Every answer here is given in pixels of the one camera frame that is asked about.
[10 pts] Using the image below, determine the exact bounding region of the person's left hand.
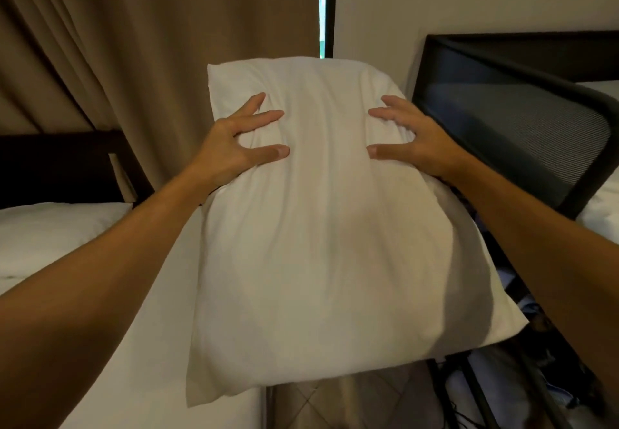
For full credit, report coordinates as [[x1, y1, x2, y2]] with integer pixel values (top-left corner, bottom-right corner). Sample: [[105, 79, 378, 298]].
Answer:
[[190, 92, 291, 198]]

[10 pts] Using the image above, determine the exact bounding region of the person's right hand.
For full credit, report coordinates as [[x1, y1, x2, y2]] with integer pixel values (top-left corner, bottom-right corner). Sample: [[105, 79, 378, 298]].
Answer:
[[366, 95, 468, 185]]

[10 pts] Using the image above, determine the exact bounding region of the white pillow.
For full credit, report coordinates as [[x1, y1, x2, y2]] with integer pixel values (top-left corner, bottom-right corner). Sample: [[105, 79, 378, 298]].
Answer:
[[0, 202, 134, 280], [186, 56, 529, 407]]

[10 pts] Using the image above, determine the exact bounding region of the person's right forearm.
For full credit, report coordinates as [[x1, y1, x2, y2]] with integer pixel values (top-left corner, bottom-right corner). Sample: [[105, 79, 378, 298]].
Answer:
[[446, 154, 619, 388]]

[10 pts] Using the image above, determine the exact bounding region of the person's left forearm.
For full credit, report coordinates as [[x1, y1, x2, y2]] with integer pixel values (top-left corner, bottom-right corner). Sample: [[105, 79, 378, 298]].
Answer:
[[0, 165, 217, 429]]

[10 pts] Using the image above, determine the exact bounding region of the black mesh chair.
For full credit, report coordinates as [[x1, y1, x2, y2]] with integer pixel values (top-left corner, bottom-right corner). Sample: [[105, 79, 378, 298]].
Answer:
[[411, 32, 619, 429]]

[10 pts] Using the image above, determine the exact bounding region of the brown curtain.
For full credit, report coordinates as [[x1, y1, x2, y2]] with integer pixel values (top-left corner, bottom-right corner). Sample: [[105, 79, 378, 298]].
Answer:
[[0, 0, 321, 204]]

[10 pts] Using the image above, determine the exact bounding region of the dark wooden headboard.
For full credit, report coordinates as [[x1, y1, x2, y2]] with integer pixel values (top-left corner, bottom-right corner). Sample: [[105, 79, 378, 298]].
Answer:
[[437, 30, 619, 83], [0, 130, 155, 210]]

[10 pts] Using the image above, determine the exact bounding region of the black window frame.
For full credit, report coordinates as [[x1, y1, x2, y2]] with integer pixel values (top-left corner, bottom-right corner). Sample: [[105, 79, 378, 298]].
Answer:
[[324, 0, 338, 59]]

